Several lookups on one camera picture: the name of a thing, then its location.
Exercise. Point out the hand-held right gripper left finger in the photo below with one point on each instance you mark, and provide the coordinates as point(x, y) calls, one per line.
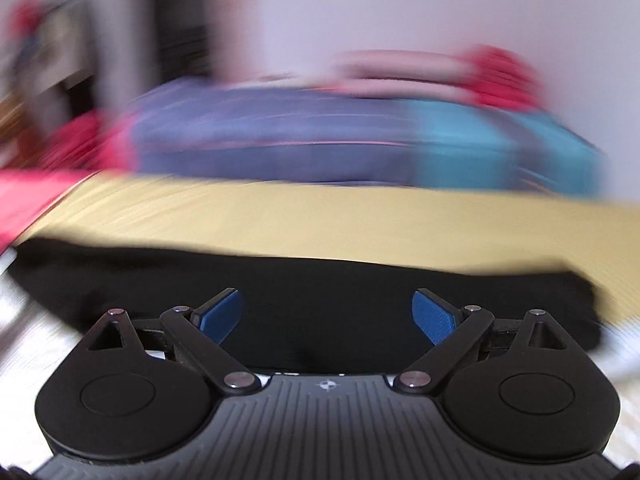
point(222, 317)

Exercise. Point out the stack of red folded clothes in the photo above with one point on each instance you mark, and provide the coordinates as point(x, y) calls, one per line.
point(500, 77)

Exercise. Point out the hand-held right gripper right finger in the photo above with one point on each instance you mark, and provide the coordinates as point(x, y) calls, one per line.
point(432, 317)

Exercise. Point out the blue plaid quilt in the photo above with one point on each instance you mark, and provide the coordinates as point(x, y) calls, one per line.
point(275, 130)

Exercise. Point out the dark cabinet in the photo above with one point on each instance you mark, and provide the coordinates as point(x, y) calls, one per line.
point(185, 20)

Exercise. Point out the yellow blanket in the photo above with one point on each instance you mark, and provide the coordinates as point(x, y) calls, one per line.
point(300, 220)

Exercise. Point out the black pants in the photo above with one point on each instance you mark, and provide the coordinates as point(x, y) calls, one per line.
point(325, 310)

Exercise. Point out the pink folded blanket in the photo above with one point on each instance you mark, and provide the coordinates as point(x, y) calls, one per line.
point(400, 87)
point(400, 64)

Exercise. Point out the beige white-dashed blanket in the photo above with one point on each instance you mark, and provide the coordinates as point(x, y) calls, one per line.
point(30, 360)

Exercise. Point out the pink bed sheet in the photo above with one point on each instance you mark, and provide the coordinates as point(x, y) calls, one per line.
point(45, 185)

